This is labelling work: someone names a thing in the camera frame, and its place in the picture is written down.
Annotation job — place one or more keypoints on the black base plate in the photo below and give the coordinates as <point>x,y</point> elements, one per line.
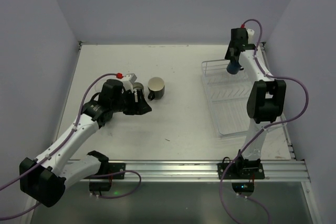
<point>110,171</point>
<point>241,169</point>

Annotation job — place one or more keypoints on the blue mug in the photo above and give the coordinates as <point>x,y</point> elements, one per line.
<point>234,67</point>

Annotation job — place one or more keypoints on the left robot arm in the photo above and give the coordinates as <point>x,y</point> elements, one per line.
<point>47,177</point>

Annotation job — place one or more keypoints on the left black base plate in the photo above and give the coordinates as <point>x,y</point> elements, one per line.
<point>110,171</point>

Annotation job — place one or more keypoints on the white wire dish rack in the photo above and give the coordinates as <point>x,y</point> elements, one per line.
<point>227,97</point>

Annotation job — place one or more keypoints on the black controller box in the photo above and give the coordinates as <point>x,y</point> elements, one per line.
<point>99,187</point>
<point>245,189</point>

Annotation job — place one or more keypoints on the black mug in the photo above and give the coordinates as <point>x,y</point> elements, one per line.
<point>156,88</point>

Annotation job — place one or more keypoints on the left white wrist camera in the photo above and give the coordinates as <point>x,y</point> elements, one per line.
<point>128,81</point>

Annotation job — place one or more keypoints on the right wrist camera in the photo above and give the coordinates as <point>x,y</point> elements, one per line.
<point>251,34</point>

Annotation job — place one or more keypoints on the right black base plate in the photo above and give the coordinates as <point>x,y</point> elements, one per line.
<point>241,169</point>

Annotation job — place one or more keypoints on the right black controller box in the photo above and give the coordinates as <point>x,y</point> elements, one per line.
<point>245,189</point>

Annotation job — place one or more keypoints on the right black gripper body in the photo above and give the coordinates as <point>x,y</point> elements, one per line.
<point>231,53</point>

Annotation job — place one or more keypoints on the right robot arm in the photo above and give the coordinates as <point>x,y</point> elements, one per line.
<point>264,105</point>

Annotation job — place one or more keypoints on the aluminium mounting rail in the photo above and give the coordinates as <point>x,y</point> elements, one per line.
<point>206,171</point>

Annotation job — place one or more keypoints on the left black controller box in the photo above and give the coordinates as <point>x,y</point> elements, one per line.
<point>99,187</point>

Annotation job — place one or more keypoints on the beige cup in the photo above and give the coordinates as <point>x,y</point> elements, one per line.
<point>138,86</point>

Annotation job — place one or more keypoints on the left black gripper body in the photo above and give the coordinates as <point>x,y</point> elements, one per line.
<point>136,102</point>

